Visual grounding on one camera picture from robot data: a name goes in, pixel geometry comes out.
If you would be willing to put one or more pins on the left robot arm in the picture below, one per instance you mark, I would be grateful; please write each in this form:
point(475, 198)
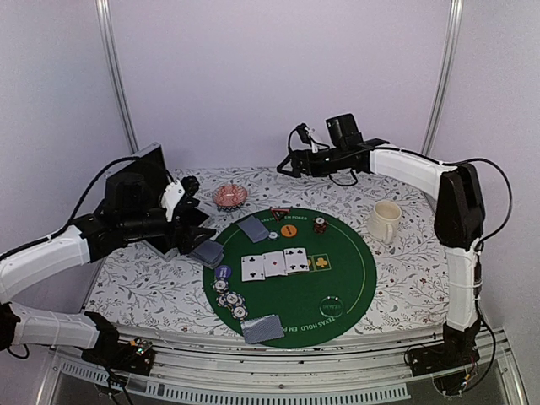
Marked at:
point(81, 240)

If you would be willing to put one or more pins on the face-up three of clubs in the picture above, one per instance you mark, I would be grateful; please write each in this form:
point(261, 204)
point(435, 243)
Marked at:
point(296, 260)

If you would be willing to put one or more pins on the blue 50 poker chip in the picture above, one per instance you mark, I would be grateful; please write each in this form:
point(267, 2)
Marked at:
point(274, 235)

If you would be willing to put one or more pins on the orange big blind button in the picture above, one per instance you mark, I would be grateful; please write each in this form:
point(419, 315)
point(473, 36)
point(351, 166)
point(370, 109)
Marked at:
point(289, 231)

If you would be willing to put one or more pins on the round green poker mat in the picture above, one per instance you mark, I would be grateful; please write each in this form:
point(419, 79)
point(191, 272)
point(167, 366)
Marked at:
point(341, 264)

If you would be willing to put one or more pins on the aluminium poker chip case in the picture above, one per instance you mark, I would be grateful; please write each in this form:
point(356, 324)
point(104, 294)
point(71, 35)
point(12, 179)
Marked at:
point(149, 162)

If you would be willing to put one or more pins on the left aluminium frame post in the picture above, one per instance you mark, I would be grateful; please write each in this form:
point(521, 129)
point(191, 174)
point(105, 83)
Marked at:
point(103, 10)

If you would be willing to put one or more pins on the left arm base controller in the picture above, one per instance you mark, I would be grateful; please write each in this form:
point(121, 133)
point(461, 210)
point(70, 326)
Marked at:
point(136, 356)

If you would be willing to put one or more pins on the blue playing card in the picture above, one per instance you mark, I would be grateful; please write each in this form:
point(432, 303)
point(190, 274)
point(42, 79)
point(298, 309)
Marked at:
point(254, 229)
point(262, 329)

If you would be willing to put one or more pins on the cream ceramic mug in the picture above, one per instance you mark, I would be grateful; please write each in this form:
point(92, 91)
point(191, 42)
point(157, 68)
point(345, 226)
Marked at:
point(383, 221)

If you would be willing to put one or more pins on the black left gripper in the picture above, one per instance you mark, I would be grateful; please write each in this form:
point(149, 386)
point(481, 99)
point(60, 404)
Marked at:
point(192, 231)

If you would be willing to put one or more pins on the red black 100 chip stack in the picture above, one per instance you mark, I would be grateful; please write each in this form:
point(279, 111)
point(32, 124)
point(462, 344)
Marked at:
point(320, 225)

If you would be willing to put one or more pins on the right arm base controller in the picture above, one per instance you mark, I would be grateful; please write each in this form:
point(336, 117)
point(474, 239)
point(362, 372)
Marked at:
point(429, 360)

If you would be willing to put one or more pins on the black triangular card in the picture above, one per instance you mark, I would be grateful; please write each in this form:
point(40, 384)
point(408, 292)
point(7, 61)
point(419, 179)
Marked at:
point(280, 213)

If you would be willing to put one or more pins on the right aluminium frame post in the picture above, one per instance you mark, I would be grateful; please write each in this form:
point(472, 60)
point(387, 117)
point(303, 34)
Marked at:
point(448, 55)

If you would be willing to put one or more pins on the red patterned bowl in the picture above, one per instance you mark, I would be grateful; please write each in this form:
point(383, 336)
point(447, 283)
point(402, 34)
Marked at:
point(229, 197)

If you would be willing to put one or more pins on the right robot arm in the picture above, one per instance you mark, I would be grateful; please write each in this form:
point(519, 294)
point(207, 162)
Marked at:
point(459, 212)

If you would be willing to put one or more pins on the aluminium table front rail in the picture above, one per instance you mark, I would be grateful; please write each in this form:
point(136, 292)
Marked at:
point(204, 369)

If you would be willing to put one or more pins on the face-up ace of diamonds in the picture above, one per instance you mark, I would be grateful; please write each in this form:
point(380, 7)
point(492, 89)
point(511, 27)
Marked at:
point(274, 264)

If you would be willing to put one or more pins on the aluminium frame post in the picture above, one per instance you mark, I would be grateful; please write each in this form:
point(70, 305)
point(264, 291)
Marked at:
point(103, 10)
point(448, 55)

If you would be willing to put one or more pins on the blue playing card deck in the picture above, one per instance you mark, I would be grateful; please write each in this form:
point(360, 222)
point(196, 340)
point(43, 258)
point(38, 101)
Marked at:
point(210, 254)

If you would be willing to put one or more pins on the purple small blind button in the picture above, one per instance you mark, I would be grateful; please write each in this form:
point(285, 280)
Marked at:
point(223, 272)

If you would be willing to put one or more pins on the clear acrylic dealer button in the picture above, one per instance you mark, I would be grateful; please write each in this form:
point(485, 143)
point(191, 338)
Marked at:
point(331, 306)

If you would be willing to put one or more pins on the floral white tablecloth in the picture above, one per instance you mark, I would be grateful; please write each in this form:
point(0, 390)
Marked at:
point(137, 288)

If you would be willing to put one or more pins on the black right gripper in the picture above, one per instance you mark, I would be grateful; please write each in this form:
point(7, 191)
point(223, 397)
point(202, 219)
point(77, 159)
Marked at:
point(310, 170)

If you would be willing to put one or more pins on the white blue poker chip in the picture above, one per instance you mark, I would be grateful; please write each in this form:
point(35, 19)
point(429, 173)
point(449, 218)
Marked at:
point(221, 286)
point(230, 299)
point(239, 312)

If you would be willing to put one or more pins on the face-up ace of clubs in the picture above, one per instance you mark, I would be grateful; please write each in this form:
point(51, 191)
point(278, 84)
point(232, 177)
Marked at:
point(252, 268)

